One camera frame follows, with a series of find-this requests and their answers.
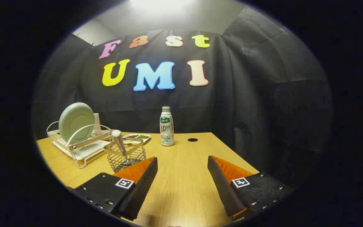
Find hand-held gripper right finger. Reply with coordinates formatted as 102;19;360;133
207;155;295;221

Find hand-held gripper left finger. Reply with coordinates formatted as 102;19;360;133
66;157;158;222

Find metal wire basket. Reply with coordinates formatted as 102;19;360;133
104;138;147;172

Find spoon with checkered handle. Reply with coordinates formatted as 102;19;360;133
111;130;133;166

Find white wire dish rack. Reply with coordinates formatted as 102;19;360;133
46;121;114;169

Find light green plate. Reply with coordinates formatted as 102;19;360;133
59;102;95;145

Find white divided tray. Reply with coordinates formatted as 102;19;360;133
122;134;151;145

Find white drip tray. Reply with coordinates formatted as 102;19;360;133
53;140;111;161

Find white green drink bottle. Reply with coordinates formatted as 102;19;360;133
160;106;175;146

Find black backdrop cloth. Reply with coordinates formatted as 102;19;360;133
32;6;333;189

